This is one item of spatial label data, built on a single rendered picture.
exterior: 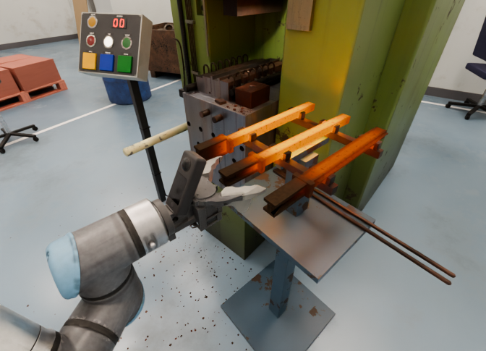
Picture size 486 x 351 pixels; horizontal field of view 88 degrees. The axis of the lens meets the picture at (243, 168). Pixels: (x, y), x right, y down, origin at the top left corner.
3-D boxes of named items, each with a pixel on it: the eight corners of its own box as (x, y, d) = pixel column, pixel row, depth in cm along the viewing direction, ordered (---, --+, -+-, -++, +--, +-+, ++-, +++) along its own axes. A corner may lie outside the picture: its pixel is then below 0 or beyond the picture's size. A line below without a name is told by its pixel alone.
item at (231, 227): (244, 260, 148) (244, 203, 120) (201, 227, 168) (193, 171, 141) (296, 209, 182) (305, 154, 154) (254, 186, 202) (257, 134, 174)
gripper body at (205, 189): (205, 199, 58) (155, 225, 52) (202, 168, 53) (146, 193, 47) (226, 218, 53) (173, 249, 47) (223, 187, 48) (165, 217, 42)
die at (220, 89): (228, 101, 105) (228, 80, 100) (197, 90, 116) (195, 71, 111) (285, 78, 131) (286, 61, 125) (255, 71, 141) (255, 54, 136)
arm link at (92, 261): (61, 272, 44) (32, 234, 38) (132, 234, 50) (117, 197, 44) (72, 316, 38) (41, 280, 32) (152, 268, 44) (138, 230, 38)
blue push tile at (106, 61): (111, 71, 119) (113, 54, 118) (98, 69, 121) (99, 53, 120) (114, 72, 121) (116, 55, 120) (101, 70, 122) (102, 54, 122)
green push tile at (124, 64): (130, 72, 117) (131, 56, 116) (116, 71, 119) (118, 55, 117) (132, 73, 119) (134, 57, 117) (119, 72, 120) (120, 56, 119)
